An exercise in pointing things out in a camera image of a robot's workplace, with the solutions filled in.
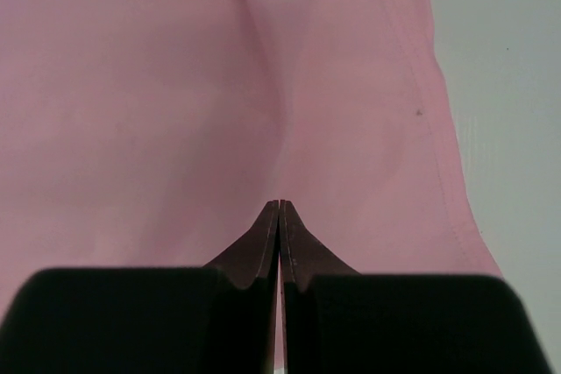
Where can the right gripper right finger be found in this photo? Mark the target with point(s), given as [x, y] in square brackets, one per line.
[337, 320]

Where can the pink t shirt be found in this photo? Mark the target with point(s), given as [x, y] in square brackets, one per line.
[151, 133]

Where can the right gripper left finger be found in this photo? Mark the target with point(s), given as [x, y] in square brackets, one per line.
[216, 318]

